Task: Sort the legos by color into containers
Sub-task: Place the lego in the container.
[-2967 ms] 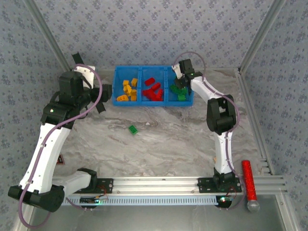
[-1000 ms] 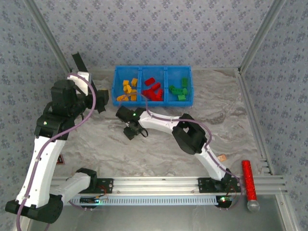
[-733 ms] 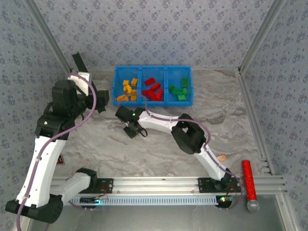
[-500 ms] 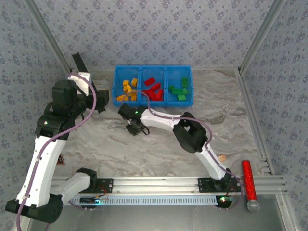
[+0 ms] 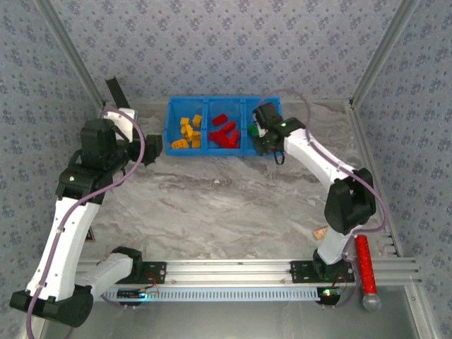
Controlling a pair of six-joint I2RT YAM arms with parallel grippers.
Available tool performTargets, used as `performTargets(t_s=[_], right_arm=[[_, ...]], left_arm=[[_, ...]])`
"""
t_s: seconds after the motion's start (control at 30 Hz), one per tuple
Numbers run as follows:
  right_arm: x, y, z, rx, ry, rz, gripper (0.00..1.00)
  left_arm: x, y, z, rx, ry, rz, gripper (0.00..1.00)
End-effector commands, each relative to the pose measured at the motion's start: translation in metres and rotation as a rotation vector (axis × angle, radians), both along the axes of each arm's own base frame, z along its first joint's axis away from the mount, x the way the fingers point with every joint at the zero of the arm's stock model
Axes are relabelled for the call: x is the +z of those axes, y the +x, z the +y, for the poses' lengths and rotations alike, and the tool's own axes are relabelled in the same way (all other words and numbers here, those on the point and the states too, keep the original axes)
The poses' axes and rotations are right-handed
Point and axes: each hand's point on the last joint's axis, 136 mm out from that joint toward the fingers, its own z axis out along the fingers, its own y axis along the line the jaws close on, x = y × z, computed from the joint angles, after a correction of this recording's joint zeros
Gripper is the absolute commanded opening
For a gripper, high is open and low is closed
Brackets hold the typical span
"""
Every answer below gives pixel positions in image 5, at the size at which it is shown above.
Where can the red lego brick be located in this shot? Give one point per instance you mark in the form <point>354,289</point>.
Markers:
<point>236,137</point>
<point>214,136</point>
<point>226,141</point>
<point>229,126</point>
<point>219,119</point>

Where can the curved orange lego brick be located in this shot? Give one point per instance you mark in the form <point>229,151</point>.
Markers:
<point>179,143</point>

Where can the blue three-compartment bin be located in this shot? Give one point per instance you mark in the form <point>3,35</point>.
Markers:
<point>226,104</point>

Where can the small tan block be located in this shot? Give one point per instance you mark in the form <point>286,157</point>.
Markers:
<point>320,233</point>

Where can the aluminium frame side rail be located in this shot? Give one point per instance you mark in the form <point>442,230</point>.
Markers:
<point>363,141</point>

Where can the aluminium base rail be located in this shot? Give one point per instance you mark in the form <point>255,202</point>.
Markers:
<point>229,268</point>

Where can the red glitter toy microphone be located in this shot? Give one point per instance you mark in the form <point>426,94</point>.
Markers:
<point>363,265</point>

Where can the aluminium frame post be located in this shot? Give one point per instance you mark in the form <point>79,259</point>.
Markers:
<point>75,53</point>
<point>382,53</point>

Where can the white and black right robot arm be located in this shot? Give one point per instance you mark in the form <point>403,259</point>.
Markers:
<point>310,152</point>

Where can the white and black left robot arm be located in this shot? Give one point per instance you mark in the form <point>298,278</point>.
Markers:
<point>67,240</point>

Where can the green lego brick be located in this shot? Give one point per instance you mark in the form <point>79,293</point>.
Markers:
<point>252,130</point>

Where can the small orange lego brick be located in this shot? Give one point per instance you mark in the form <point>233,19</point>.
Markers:
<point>196,143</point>
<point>197,120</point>
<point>184,121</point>

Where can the small circuit board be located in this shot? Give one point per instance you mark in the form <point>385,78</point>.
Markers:
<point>132,294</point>
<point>328,294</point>

